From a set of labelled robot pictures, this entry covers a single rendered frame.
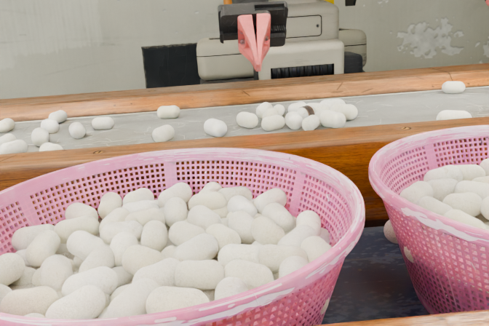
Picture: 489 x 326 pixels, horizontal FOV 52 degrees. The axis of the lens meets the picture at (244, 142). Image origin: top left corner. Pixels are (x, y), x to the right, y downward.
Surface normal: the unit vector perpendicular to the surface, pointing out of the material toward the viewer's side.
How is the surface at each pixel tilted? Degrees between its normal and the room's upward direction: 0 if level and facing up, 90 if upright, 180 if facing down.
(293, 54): 98
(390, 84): 45
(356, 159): 90
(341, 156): 90
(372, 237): 0
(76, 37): 90
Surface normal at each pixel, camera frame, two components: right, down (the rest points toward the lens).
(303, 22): 0.09, 0.38
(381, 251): -0.07, -0.96
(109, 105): -0.01, -0.51
